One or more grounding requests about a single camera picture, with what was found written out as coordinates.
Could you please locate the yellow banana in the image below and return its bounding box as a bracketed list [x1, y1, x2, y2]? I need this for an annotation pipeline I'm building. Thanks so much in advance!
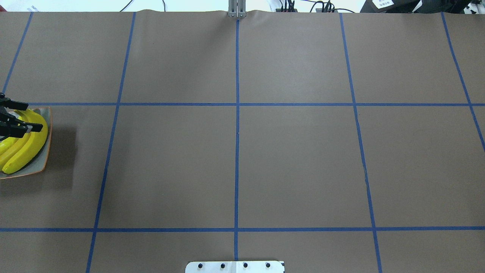
[1, 109, 47, 174]
[0, 138, 17, 155]
[0, 135, 29, 169]

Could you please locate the black box with label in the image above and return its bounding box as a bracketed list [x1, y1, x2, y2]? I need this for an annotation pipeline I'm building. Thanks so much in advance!
[359, 0, 421, 14]

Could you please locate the aluminium frame post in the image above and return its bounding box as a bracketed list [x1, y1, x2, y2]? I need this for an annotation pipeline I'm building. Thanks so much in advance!
[227, 0, 247, 19]

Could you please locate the blue square ceramic plate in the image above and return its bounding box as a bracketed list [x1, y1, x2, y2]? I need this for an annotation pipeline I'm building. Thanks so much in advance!
[0, 107, 52, 180]

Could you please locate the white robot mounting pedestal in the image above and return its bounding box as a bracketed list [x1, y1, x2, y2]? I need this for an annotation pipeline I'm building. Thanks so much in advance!
[185, 260, 285, 273]

